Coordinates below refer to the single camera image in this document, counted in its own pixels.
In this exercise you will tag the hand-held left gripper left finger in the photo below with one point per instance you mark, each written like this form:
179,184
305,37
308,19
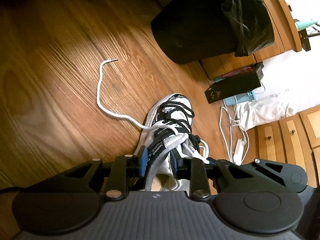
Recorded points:
143,161

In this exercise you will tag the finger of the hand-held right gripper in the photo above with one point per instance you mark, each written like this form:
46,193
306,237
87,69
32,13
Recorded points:
258,173

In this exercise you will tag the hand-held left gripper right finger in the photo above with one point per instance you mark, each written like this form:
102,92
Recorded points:
176,167

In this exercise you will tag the white and black sneaker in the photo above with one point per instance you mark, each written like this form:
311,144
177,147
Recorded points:
165,170

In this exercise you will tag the white shoelace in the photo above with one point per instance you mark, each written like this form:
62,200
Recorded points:
120,116

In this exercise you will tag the wooden drawer cabinet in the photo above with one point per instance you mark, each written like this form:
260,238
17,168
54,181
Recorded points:
287,140

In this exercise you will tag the black shoelace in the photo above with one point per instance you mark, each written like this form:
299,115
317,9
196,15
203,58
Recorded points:
186,125

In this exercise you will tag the large white plastic bag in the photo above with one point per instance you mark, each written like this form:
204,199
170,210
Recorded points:
270,112

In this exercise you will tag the light blue plastic bin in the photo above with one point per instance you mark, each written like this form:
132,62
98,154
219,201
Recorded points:
240,98

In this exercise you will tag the black paper bag gold emblem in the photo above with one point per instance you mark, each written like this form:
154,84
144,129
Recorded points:
232,87

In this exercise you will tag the black patterned box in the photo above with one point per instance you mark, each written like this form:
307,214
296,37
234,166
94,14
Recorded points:
260,72

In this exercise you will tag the black trash bin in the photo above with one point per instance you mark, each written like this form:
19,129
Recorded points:
190,30

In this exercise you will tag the wooden nightstand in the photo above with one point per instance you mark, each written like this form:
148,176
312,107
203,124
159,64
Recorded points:
285,30

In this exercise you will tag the green bottle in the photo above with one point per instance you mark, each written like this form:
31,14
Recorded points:
305,24

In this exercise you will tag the black bin liner bag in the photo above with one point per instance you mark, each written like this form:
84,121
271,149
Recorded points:
250,17

